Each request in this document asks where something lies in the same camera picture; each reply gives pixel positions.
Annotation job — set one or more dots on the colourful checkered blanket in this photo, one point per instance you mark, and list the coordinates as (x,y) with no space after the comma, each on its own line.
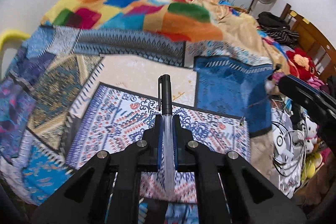
(208,26)

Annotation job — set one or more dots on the red plush toy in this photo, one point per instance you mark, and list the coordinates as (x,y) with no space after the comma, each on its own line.
(300,64)

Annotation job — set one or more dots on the black cap clear pen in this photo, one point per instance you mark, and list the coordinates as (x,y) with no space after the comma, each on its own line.
(165,107)

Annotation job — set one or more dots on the wooden headboard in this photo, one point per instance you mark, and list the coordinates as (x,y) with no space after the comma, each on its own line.
(312,41)

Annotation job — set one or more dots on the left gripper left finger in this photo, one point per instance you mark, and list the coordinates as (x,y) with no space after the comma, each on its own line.
(106,188)

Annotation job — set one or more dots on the white hello kitty plush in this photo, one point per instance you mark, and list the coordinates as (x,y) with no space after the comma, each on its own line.
(311,138)

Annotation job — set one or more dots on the yellow foam bed rail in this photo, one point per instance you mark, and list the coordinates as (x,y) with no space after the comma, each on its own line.
(12,34)

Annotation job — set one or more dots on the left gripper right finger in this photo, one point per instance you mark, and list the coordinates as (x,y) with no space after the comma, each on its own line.
(229,189)

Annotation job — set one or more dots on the black striped clothing pile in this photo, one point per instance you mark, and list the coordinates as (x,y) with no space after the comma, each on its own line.
(278,29)

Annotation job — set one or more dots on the yellow plush toy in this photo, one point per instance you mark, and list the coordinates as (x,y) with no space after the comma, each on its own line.
(312,164)

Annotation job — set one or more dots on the patchwork blue bedsheet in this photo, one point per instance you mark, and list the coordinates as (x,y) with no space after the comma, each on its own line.
(70,93)

